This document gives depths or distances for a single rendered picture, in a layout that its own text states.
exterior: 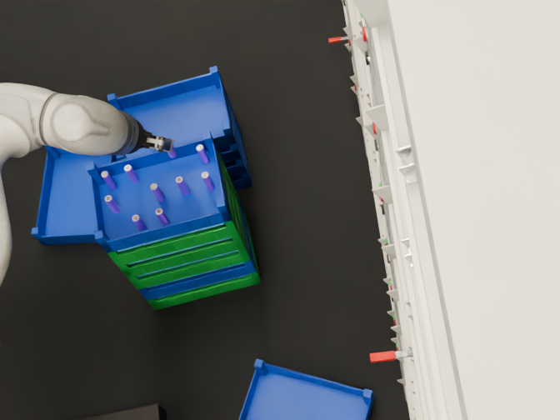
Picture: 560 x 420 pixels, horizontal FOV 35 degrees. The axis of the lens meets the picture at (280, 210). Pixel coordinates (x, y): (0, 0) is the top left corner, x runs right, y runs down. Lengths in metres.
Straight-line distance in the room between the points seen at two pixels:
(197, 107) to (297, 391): 0.79
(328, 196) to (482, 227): 1.99
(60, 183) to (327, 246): 0.83
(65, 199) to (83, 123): 1.08
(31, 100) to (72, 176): 1.01
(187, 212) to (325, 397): 0.59
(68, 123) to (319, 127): 1.12
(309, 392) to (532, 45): 1.80
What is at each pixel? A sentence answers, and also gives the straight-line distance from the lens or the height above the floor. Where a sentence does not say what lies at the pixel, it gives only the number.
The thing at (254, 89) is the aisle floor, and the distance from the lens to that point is 2.66.
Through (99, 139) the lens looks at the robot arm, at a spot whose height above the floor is 0.89.
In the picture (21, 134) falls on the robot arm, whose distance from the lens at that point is 1.67.
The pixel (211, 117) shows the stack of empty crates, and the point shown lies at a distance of 2.35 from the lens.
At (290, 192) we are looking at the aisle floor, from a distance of 2.47.
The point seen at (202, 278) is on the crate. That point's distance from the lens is 2.27.
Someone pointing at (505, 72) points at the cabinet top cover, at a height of 1.75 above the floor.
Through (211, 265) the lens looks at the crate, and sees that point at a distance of 2.21.
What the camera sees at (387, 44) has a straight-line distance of 0.83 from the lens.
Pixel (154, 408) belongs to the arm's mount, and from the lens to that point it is 2.04.
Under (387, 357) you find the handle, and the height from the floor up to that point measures 0.96.
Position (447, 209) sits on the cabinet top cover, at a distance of 0.47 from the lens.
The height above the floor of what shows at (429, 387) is 1.31.
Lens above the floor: 2.18
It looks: 63 degrees down
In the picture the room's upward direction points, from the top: 19 degrees counter-clockwise
